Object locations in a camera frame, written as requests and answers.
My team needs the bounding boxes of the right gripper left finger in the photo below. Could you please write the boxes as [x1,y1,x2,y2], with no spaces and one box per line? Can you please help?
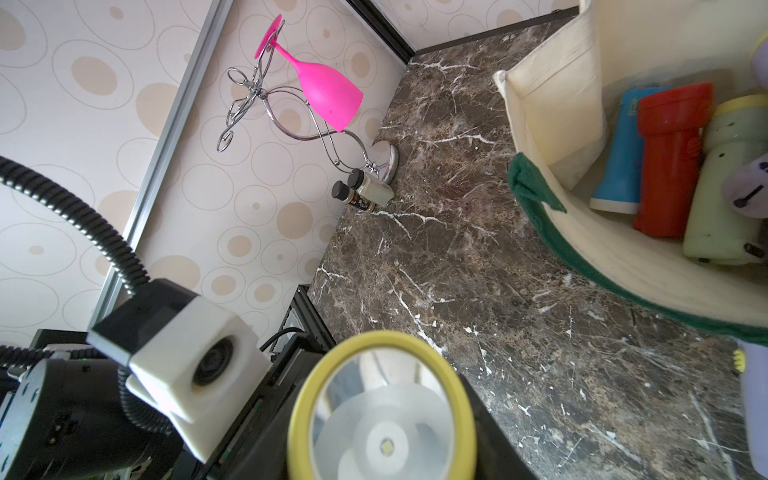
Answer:
[221,350,322,479]

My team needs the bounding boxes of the cream green tote bag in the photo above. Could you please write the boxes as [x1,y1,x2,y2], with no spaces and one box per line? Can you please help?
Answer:
[494,1,767,345]

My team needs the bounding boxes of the pink plastic wine glass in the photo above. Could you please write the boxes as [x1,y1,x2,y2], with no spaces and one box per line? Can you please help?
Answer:
[255,15,364,131]

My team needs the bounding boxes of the small dark capped bottle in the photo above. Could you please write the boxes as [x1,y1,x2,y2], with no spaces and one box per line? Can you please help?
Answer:
[331,181,376,212]

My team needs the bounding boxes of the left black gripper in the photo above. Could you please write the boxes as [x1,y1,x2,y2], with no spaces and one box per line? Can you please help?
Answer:
[1,346,180,479]

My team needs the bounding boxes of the pale green flashlight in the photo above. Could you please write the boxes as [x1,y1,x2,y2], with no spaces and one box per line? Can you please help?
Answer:
[682,93,768,266]

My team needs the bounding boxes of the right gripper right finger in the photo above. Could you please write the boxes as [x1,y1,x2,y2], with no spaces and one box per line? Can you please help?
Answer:
[459,374,537,480]

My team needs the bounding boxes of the blue flashlight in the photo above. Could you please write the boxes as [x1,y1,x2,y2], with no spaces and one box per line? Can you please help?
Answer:
[589,87,665,215]

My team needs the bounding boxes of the red flashlight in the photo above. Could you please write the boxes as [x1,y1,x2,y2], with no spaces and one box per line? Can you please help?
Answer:
[633,82,714,238]

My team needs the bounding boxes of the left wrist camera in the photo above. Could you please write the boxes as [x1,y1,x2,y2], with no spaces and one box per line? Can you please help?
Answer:
[87,279,271,462]

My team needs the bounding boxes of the aluminium left side bar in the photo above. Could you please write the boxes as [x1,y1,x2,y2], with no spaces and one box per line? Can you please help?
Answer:
[89,0,235,328]

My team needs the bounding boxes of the purple flashlight yellow head sideways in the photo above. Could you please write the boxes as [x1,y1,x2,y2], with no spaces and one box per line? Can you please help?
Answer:
[287,331,478,479]

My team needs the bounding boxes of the silver wire glass rack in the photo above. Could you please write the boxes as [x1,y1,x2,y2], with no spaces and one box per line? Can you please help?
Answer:
[216,49,399,184]

